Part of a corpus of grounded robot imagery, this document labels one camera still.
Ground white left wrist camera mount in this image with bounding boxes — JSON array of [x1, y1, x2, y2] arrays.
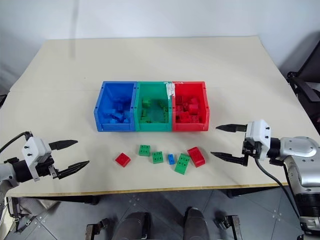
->
[[21, 136, 54, 182]]

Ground black table leg bracket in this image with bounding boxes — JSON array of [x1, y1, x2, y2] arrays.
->
[[225, 188, 251, 199]]

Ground black chair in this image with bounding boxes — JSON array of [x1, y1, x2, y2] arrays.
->
[[285, 30, 320, 126]]

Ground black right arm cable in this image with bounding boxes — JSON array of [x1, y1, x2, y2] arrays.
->
[[253, 157, 302, 221]]

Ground dark rounded shape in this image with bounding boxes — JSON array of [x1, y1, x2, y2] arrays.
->
[[119, 212, 152, 240], [183, 207, 210, 240]]

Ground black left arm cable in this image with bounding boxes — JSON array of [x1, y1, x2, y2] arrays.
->
[[0, 130, 34, 153]]

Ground red plastic bin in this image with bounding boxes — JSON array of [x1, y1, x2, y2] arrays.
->
[[170, 80, 211, 132]]

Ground long red building block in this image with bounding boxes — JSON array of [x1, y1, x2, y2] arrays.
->
[[187, 146, 207, 168]]

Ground square green building block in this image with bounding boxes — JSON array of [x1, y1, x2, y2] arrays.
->
[[138, 144, 152, 157], [152, 151, 165, 165]]

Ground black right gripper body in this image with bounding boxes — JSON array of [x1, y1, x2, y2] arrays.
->
[[241, 138, 262, 158]]

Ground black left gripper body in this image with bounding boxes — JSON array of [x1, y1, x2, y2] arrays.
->
[[33, 156, 60, 180]]

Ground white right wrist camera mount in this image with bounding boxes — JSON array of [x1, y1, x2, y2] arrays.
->
[[244, 119, 272, 161]]

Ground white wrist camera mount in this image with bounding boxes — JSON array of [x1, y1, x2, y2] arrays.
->
[[21, 136, 54, 182], [244, 119, 272, 161]]

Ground green plastic bin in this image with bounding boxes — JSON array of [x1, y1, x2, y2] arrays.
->
[[133, 80, 174, 133]]

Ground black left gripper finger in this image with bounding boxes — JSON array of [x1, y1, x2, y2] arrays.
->
[[48, 139, 79, 151], [53, 160, 90, 180]]

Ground dark metal frame bar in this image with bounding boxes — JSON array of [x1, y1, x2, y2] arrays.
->
[[85, 218, 111, 240], [214, 214, 242, 240]]

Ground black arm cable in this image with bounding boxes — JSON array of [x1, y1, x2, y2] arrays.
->
[[253, 157, 302, 221], [0, 130, 34, 153]]

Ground long green building block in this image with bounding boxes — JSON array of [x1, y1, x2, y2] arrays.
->
[[174, 153, 191, 175]]

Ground blue plastic bin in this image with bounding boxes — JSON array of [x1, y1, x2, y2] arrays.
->
[[93, 80, 139, 133]]

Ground white tape strip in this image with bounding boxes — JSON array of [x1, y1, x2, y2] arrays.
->
[[163, 80, 176, 97]]

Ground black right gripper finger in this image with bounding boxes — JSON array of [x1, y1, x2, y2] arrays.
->
[[215, 123, 248, 133], [210, 151, 250, 167]]

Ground small red building block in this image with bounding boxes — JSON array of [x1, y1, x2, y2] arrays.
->
[[114, 152, 132, 167]]

